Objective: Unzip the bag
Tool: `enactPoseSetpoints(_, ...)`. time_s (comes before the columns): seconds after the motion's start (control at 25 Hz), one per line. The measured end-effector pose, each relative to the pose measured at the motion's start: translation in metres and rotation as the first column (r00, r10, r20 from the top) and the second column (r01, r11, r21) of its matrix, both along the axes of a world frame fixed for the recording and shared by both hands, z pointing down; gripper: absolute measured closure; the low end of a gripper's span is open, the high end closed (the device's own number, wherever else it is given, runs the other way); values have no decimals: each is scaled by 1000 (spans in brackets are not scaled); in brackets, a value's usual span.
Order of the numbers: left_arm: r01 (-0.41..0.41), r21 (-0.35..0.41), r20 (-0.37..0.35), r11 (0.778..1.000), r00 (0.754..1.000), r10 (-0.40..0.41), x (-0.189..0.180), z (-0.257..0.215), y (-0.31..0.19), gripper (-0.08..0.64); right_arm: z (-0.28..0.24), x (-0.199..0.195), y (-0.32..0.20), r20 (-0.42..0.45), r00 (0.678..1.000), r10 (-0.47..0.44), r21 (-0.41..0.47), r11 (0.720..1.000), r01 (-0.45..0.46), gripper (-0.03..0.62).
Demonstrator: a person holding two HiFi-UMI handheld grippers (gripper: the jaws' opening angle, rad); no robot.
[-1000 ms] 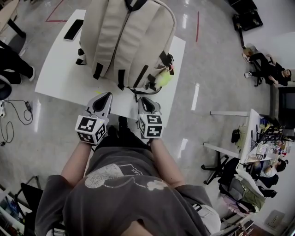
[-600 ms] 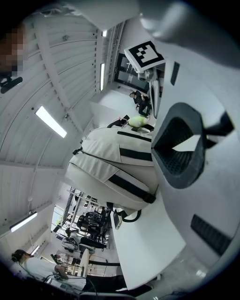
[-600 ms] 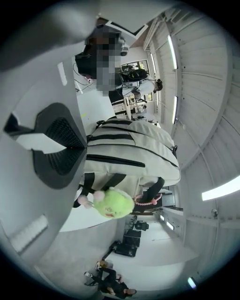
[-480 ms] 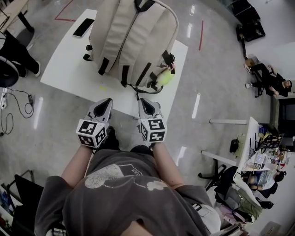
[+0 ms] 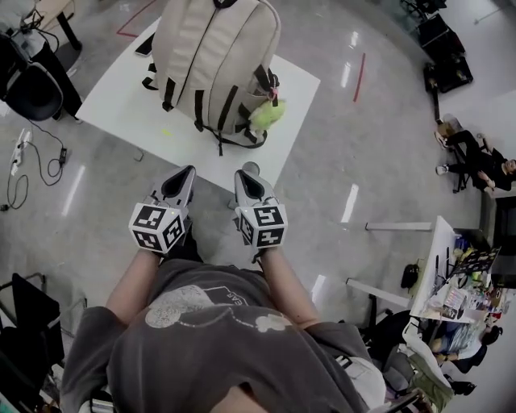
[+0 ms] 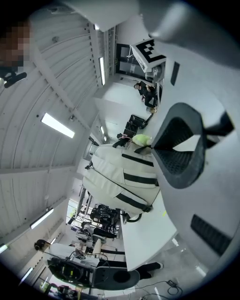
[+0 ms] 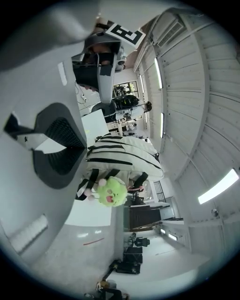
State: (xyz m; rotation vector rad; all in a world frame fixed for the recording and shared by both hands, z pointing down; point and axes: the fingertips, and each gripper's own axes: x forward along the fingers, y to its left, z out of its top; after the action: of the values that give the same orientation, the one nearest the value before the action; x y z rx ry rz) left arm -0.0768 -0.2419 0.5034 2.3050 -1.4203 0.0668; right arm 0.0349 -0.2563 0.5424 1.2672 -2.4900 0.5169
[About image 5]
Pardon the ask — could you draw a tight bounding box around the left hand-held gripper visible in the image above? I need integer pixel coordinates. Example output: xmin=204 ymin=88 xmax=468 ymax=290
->
xmin=128 ymin=165 xmax=198 ymax=258

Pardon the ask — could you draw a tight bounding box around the white power strip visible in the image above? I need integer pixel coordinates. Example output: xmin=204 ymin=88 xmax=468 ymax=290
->
xmin=10 ymin=128 xmax=33 ymax=177

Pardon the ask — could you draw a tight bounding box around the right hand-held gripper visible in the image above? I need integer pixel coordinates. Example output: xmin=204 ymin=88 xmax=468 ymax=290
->
xmin=234 ymin=169 xmax=289 ymax=249

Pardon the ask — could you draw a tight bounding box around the black shell chair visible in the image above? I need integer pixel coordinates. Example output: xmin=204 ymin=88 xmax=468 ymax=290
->
xmin=6 ymin=64 xmax=64 ymax=122

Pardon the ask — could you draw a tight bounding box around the red floor tape strip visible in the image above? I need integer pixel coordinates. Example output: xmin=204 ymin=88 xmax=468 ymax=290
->
xmin=352 ymin=52 xmax=367 ymax=103

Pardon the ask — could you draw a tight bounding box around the person's right forearm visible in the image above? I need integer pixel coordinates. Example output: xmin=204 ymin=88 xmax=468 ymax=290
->
xmin=260 ymin=248 xmax=323 ymax=330

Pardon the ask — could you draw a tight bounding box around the person's grey printed t-shirt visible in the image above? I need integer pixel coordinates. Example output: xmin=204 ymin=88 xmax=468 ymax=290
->
xmin=60 ymin=257 xmax=376 ymax=413

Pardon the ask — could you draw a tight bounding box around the olive jacket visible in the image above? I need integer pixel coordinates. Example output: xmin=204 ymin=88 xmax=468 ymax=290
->
xmin=409 ymin=354 xmax=455 ymax=404

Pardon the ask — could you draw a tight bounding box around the cluttered white desk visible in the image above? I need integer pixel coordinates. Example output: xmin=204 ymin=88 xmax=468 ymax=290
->
xmin=346 ymin=215 xmax=516 ymax=323

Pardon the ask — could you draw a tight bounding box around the person's left forearm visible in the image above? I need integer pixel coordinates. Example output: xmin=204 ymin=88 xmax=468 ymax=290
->
xmin=105 ymin=248 xmax=164 ymax=327

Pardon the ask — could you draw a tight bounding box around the black pouch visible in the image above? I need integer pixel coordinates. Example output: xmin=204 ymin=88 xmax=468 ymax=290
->
xmin=401 ymin=264 xmax=420 ymax=290

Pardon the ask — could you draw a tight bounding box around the beige backpack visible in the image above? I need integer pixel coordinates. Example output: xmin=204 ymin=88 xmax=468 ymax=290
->
xmin=141 ymin=0 xmax=282 ymax=157

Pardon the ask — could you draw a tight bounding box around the black adapter cable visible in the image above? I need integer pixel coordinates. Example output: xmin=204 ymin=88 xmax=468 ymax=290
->
xmin=6 ymin=120 xmax=69 ymax=211

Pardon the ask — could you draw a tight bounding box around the wooden oval table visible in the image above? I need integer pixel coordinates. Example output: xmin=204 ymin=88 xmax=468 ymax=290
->
xmin=23 ymin=0 xmax=84 ymax=61

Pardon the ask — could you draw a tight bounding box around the black office chair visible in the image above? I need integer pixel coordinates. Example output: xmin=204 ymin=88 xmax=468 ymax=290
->
xmin=362 ymin=310 xmax=416 ymax=364

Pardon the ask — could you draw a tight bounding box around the black equipment case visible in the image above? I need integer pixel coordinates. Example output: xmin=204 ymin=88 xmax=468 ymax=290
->
xmin=422 ymin=56 xmax=475 ymax=94
xmin=417 ymin=14 xmax=467 ymax=57

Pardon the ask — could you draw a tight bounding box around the black smartphone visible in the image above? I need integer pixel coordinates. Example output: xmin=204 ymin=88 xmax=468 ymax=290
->
xmin=135 ymin=31 xmax=156 ymax=57

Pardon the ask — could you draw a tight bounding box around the green plush toy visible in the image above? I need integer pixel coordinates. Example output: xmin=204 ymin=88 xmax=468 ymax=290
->
xmin=248 ymin=98 xmax=288 ymax=132

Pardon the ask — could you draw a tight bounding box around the white table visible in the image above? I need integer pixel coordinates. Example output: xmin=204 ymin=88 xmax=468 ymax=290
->
xmin=75 ymin=15 xmax=323 ymax=211

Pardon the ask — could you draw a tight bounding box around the black folding chair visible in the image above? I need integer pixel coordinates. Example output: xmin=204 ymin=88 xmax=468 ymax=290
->
xmin=0 ymin=273 xmax=65 ymax=404

